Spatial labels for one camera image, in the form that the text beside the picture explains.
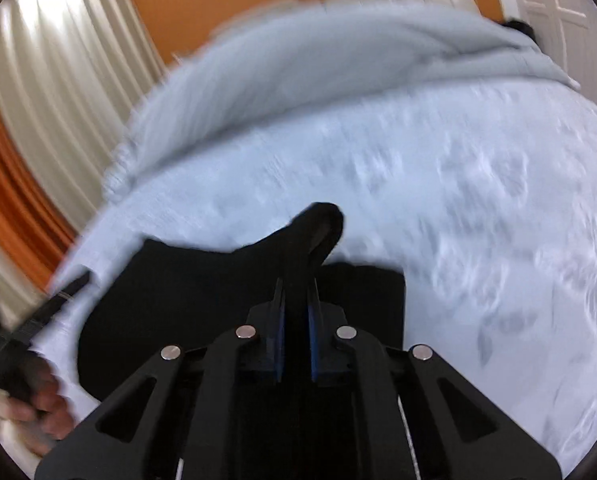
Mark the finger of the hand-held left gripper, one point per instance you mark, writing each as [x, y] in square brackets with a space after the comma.
[53, 307]

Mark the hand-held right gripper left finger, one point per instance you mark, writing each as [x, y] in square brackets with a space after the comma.
[278, 355]

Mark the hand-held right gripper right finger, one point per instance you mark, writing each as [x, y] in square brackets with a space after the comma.
[314, 355]

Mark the black pants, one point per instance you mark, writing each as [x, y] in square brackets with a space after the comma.
[178, 285]

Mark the person's left hand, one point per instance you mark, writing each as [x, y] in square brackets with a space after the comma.
[48, 410]

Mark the orange curtain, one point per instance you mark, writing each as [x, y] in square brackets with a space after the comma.
[8, 185]

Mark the butterfly print bed sheet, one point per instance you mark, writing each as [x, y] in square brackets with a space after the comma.
[428, 210]

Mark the cream curtain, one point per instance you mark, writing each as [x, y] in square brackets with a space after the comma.
[63, 70]

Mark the grey duvet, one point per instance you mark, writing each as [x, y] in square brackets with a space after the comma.
[328, 70]

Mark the dark cloth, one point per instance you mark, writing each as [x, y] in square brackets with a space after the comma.
[518, 27]

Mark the white wardrobe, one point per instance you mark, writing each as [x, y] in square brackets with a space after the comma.
[568, 10]

